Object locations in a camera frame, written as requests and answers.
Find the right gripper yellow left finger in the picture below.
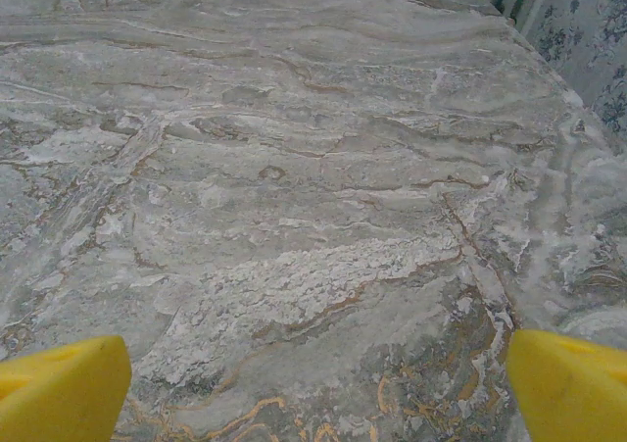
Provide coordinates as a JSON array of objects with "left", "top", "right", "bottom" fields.
[{"left": 0, "top": 334, "right": 134, "bottom": 442}]

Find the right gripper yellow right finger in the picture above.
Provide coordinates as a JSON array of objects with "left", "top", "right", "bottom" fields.
[{"left": 505, "top": 328, "right": 627, "bottom": 442}]

